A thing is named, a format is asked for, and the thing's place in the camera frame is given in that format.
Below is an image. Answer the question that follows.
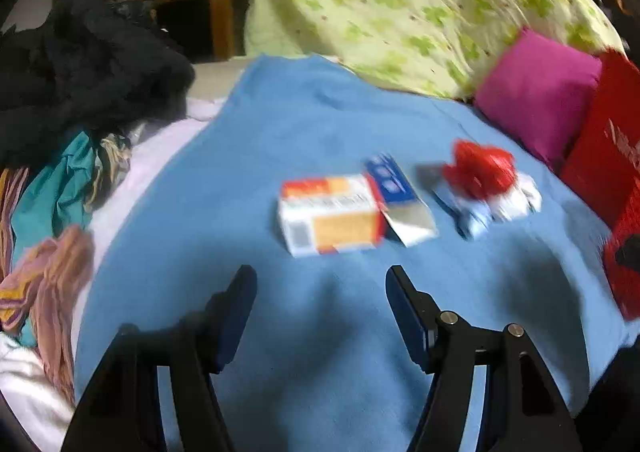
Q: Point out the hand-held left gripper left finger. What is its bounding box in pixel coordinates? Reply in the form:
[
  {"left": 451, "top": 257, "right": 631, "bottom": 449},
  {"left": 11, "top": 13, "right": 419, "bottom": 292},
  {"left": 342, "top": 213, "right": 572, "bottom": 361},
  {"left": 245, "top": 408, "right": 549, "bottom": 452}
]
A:
[{"left": 60, "top": 264, "right": 258, "bottom": 452}]

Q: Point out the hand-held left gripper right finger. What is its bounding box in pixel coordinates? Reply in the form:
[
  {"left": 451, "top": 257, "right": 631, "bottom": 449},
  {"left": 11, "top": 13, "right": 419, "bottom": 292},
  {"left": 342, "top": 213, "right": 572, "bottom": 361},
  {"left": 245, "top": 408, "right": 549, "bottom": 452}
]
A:
[{"left": 385, "top": 264, "right": 586, "bottom": 452}]

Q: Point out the blue plastic wrapper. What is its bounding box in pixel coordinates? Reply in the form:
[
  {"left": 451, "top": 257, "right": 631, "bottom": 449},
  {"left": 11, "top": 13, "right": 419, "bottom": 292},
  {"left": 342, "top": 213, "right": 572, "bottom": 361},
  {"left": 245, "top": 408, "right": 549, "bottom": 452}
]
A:
[{"left": 417, "top": 164, "right": 496, "bottom": 240}]

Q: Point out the orange and white box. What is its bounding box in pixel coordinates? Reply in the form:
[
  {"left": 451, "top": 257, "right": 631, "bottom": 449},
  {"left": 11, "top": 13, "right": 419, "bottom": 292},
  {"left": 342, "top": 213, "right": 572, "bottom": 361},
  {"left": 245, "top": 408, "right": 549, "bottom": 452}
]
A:
[{"left": 277, "top": 174, "right": 388, "bottom": 258}]

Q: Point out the blue toothpaste box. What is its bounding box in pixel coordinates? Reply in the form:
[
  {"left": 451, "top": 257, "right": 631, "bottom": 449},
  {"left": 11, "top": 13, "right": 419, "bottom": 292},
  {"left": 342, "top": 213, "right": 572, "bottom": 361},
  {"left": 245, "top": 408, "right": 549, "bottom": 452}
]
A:
[{"left": 362, "top": 152, "right": 438, "bottom": 248}]

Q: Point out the white paper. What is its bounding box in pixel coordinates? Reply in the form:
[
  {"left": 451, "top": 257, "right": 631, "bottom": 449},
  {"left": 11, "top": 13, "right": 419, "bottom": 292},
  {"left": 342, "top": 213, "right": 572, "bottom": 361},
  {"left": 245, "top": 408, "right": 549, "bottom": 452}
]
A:
[{"left": 490, "top": 172, "right": 543, "bottom": 223}]

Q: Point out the red plastic bag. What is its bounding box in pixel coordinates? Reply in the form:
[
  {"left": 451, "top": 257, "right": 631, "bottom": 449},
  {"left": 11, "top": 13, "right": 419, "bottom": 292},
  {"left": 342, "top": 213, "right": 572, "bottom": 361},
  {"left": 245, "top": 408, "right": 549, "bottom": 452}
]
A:
[{"left": 442, "top": 139, "right": 518, "bottom": 205}]

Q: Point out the pink striped cloth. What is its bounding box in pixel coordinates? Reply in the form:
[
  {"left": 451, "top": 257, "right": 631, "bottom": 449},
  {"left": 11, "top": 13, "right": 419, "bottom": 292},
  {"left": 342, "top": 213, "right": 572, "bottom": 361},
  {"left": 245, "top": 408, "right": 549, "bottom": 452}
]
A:
[{"left": 0, "top": 224, "right": 96, "bottom": 408}]

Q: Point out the brown patterned cloth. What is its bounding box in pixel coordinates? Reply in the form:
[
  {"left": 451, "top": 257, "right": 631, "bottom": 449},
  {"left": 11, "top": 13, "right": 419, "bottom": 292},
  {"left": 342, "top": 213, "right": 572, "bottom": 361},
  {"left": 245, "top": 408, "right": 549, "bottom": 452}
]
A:
[{"left": 97, "top": 134, "right": 133, "bottom": 205}]

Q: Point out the blue blanket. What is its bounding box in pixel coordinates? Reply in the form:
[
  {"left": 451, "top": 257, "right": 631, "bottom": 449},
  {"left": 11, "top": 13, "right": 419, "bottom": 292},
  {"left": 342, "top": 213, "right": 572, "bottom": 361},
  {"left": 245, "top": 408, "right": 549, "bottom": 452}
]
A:
[{"left": 75, "top": 54, "right": 631, "bottom": 452}]

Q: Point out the teal cloth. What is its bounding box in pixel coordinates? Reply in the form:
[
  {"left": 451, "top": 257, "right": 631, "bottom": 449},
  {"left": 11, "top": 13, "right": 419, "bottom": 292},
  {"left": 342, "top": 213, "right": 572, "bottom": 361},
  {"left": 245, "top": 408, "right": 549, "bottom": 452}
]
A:
[{"left": 10, "top": 132, "right": 98, "bottom": 263}]

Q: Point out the red paper bag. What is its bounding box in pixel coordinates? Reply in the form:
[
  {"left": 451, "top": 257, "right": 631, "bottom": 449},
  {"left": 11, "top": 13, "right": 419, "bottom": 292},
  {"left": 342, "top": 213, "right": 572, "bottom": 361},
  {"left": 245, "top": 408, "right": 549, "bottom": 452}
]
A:
[{"left": 560, "top": 49, "right": 640, "bottom": 228}]

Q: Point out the magenta pillow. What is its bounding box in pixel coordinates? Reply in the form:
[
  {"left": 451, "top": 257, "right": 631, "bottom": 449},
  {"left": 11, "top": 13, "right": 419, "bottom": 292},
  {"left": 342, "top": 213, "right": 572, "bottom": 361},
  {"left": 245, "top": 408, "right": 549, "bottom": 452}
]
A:
[{"left": 472, "top": 27, "right": 603, "bottom": 173}]

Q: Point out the black clothing pile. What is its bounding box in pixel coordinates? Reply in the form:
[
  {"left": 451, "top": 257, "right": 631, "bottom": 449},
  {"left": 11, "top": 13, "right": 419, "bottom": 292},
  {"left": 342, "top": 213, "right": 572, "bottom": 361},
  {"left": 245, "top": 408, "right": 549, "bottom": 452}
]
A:
[{"left": 0, "top": 0, "right": 196, "bottom": 168}]

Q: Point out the green floral quilt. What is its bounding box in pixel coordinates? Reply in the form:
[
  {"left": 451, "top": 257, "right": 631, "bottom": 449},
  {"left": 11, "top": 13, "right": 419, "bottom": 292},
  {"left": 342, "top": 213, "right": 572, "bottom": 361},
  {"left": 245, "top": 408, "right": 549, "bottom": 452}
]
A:
[{"left": 242, "top": 0, "right": 626, "bottom": 100}]

